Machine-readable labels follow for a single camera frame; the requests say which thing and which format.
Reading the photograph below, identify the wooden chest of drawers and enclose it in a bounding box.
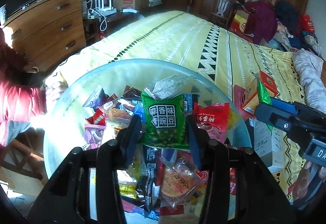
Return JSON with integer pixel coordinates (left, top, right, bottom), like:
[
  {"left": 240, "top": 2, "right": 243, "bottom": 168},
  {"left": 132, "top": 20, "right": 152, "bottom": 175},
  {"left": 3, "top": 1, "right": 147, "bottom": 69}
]
[{"left": 1, "top": 0, "right": 86, "bottom": 73}]

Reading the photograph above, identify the white carton box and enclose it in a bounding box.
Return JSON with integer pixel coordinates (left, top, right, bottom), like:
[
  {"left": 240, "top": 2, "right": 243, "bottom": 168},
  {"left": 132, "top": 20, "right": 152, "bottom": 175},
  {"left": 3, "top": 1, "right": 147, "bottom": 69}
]
[{"left": 249, "top": 119, "right": 285, "bottom": 174}]

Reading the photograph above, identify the yellow patterned bed sheet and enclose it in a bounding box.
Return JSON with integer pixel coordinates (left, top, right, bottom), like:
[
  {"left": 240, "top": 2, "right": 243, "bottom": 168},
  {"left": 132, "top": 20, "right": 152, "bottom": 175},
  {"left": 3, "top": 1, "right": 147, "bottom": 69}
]
[{"left": 44, "top": 9, "right": 309, "bottom": 201}]

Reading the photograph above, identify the maroon garment pile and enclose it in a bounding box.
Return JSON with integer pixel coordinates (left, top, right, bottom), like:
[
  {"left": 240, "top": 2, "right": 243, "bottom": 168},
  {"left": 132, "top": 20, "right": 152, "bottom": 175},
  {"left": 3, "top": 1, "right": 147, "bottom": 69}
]
[{"left": 244, "top": 0, "right": 277, "bottom": 44}]

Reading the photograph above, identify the red snack packet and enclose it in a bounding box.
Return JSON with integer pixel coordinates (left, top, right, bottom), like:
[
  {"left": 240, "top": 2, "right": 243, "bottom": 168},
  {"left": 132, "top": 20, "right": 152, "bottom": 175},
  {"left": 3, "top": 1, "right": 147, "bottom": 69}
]
[{"left": 193, "top": 103, "right": 230, "bottom": 144}]

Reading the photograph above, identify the green pea snack packet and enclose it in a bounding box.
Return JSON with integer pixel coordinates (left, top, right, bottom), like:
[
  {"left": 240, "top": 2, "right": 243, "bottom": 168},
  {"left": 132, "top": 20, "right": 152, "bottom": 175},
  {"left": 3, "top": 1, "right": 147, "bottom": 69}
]
[{"left": 139, "top": 91, "right": 189, "bottom": 149}]

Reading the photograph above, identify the clear glass snack bowl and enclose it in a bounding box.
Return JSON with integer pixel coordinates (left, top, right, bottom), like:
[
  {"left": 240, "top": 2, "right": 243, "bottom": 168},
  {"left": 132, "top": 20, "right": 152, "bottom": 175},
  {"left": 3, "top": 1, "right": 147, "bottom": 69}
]
[{"left": 43, "top": 58, "right": 253, "bottom": 222}]

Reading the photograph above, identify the person in red clothing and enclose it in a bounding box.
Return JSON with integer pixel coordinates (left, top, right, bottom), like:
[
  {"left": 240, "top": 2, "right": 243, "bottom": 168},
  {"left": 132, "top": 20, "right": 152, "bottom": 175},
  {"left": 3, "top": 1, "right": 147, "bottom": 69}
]
[{"left": 1, "top": 31, "right": 46, "bottom": 147}]

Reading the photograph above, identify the white wifi router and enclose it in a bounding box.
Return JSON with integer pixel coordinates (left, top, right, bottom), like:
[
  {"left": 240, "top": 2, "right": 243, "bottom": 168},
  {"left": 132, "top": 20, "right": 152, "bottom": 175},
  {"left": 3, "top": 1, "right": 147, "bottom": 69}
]
[{"left": 87, "top": 0, "right": 117, "bottom": 17}]

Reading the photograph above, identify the red orange gift box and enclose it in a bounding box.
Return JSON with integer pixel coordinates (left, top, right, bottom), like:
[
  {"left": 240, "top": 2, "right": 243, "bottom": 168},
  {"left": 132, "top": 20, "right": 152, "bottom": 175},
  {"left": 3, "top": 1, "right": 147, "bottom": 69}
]
[{"left": 233, "top": 71, "right": 280, "bottom": 120}]

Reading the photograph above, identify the clear cracker packet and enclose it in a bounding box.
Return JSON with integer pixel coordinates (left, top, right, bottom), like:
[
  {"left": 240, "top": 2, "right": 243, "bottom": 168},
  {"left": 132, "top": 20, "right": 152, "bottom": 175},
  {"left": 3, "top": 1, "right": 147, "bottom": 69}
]
[{"left": 160, "top": 157, "right": 206, "bottom": 208}]

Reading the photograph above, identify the person's right hand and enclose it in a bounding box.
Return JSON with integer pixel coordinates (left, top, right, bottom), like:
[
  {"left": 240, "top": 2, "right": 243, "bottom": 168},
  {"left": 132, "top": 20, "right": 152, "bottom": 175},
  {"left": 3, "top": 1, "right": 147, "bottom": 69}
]
[{"left": 292, "top": 160, "right": 313, "bottom": 200}]

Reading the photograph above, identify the wooden chair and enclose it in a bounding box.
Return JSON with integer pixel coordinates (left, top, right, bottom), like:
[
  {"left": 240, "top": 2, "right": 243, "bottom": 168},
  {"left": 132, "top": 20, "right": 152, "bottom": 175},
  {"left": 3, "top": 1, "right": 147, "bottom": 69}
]
[{"left": 208, "top": 0, "right": 239, "bottom": 30}]

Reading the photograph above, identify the small green snack packet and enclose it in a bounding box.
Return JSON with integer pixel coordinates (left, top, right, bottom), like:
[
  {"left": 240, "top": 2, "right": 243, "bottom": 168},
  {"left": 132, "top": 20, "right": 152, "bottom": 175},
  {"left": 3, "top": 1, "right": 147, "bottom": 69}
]
[{"left": 256, "top": 80, "right": 274, "bottom": 131}]

